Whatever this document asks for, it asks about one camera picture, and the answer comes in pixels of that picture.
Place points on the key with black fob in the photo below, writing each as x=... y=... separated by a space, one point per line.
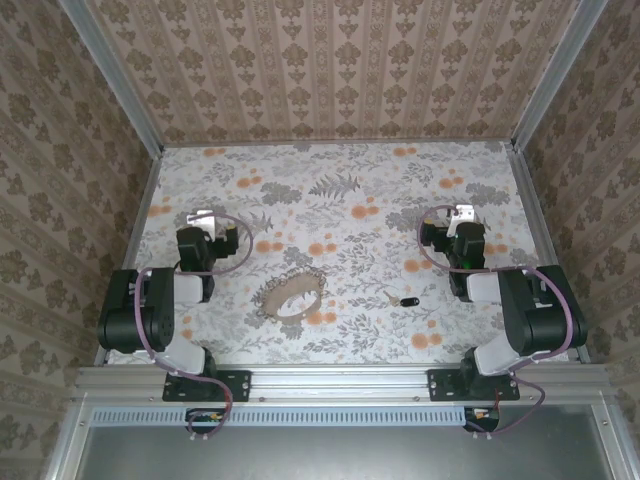
x=409 y=302

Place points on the metal band with keyrings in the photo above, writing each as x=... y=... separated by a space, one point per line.
x=280 y=307

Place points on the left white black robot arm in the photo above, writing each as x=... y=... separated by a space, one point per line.
x=135 y=320

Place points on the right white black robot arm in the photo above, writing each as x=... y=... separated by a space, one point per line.
x=545 y=320

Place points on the floral patterned table cover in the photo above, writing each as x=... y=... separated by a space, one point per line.
x=350 y=340

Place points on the black connector box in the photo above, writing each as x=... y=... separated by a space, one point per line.
x=482 y=420
x=205 y=422

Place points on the grey metal panel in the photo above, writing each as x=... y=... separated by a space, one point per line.
x=325 y=455

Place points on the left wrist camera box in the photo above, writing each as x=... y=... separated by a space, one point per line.
x=202 y=220

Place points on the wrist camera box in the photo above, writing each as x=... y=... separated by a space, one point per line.
x=202 y=220
x=462 y=212

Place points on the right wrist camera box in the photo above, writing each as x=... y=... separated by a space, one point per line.
x=462 y=212

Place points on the aluminium side rail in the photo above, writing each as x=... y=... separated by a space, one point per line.
x=148 y=192
x=537 y=225

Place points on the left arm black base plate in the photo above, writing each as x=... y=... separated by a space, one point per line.
x=235 y=385

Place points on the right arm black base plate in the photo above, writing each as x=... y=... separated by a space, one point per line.
x=442 y=385

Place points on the thin aluminium table rail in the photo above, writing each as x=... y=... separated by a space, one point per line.
x=350 y=143

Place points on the wide aluminium mounting rail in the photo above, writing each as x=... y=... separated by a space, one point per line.
x=340 y=382

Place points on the aluminium corner post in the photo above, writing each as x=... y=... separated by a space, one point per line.
x=110 y=75
x=555 y=75

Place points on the aluminium frame bar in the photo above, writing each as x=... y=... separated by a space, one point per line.
x=611 y=440
x=67 y=440

